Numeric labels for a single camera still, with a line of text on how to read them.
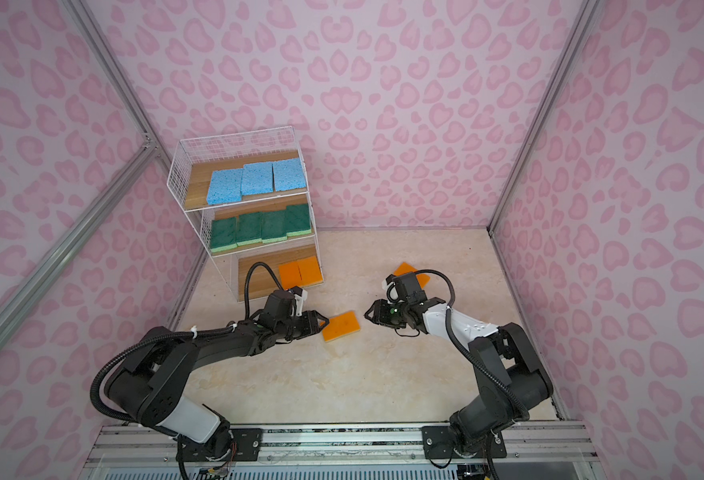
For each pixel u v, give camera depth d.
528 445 0.74
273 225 0.86
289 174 0.75
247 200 0.72
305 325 0.81
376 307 0.82
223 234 0.84
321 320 0.85
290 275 1.08
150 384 0.45
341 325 0.93
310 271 1.07
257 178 0.75
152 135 0.90
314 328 0.81
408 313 0.69
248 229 0.84
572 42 0.73
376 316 0.79
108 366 0.41
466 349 0.46
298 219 0.87
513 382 0.44
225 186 0.72
